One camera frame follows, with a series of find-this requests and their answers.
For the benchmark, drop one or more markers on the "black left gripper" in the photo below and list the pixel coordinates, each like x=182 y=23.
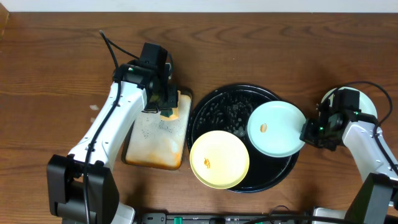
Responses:
x=169 y=101

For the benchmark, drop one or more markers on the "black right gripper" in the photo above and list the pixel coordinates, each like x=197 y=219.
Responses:
x=307 y=135

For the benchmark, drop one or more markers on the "green and yellow sponge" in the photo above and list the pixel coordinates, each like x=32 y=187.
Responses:
x=169 y=114

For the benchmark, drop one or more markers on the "mint green plate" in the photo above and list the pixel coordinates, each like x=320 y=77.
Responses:
x=274 y=129
x=365 y=104

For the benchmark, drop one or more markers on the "pale yellow plate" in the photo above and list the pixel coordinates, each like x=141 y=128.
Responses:
x=219 y=159

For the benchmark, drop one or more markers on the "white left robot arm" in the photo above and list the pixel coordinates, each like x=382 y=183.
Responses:
x=81 y=185

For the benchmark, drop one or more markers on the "rectangular soapy baking tray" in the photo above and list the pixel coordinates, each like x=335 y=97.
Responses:
x=156 y=141

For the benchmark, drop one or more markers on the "round black tray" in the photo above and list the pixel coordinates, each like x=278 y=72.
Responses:
x=228 y=109

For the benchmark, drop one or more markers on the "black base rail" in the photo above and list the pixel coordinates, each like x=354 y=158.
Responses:
x=164 y=216

